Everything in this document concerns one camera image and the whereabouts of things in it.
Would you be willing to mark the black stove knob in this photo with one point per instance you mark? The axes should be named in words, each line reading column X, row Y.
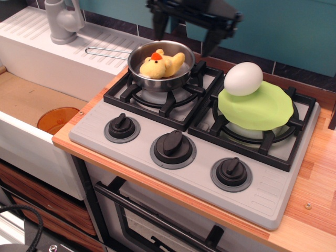
column 173, row 150
column 231, row 175
column 122, row 129

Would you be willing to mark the grey toy faucet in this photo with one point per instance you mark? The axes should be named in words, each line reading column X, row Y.
column 64, row 24

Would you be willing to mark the black left stove knob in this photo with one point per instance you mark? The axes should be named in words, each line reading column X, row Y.
column 122, row 129

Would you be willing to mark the black burner grate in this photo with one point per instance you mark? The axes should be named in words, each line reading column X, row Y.
column 279, row 147
column 175, row 108

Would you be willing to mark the black middle stove knob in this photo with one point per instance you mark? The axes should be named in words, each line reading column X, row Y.
column 173, row 150

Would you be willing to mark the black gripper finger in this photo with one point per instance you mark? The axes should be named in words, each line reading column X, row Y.
column 160, row 20
column 214, row 37

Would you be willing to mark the white egg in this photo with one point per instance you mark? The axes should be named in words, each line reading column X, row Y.
column 243, row 79

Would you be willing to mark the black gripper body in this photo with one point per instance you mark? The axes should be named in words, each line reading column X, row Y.
column 207, row 14

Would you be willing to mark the silver metal pan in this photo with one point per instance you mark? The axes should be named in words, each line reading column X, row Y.
column 137, row 56

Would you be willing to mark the orange plastic cup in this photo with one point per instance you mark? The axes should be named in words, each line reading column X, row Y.
column 53, row 120

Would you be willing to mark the oven door with handle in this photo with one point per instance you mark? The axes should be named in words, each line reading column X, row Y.
column 112, row 192

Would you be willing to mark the wooden drawer fronts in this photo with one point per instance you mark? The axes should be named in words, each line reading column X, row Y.
column 64, row 216

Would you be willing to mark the black right burner grate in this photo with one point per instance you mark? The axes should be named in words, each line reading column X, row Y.
column 279, row 147

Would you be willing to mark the grey toy stove top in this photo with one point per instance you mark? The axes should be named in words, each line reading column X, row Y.
column 262, row 203

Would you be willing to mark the white toy sink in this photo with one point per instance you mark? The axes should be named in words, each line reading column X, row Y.
column 38, row 76

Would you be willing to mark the black left burner grate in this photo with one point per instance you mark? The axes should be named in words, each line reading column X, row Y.
column 175, row 108

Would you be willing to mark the black right stove knob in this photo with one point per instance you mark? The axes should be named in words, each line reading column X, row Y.
column 231, row 175

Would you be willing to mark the green plate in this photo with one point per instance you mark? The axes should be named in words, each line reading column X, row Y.
column 267, row 108

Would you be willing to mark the yellow stuffed duck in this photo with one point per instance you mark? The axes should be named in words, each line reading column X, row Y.
column 159, row 65

